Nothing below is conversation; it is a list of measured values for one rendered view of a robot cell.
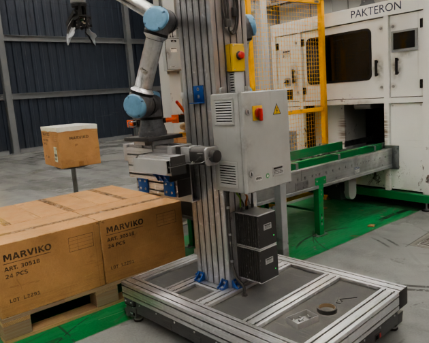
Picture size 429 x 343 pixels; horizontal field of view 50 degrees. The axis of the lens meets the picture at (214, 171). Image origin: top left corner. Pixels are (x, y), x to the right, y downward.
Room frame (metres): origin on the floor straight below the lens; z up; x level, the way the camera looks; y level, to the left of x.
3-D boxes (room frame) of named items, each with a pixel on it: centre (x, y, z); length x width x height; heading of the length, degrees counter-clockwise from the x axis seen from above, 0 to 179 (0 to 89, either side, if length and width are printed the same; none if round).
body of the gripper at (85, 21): (2.42, 0.61, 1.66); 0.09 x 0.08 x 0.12; 43
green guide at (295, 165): (3.98, -1.05, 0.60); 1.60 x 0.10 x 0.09; 129
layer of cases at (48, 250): (3.05, 1.02, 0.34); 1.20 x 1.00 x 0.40; 129
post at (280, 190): (3.21, -0.45, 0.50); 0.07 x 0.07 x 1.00; 39
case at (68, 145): (4.83, 1.48, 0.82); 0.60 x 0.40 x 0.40; 34
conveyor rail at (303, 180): (3.72, -0.81, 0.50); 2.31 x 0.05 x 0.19; 129
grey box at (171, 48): (4.42, 0.30, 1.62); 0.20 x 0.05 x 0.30; 129
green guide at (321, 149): (4.40, -0.71, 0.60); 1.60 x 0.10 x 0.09; 129
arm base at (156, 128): (2.47, 0.31, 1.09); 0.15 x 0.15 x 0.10
